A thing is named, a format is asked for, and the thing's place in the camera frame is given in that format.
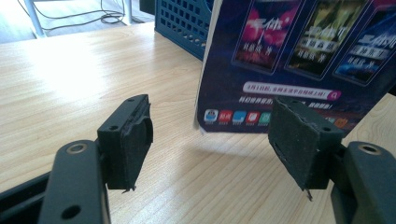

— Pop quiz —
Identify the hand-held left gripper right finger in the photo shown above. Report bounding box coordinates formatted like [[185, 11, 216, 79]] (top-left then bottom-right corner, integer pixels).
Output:
[[267, 95, 346, 201]]

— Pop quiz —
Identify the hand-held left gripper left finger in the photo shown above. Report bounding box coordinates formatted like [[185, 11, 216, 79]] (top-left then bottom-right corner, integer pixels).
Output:
[[96, 93, 154, 191]]

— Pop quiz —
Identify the purple and blue magazine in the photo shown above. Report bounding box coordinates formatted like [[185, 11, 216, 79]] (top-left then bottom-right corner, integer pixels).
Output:
[[192, 0, 396, 135]]

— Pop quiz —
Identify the blue plastic file rack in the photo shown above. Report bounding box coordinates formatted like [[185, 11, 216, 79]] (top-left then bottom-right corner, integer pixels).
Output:
[[154, 0, 217, 62]]

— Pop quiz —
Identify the white metal stand leg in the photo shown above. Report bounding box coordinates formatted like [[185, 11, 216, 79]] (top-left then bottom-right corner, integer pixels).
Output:
[[123, 0, 134, 26], [22, 0, 49, 39]]

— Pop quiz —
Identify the dark box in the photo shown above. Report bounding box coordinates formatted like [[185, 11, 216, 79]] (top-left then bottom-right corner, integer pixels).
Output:
[[138, 0, 157, 16]]

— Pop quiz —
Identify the black cable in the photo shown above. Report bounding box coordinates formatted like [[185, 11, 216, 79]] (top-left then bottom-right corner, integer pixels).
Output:
[[17, 0, 126, 33]]

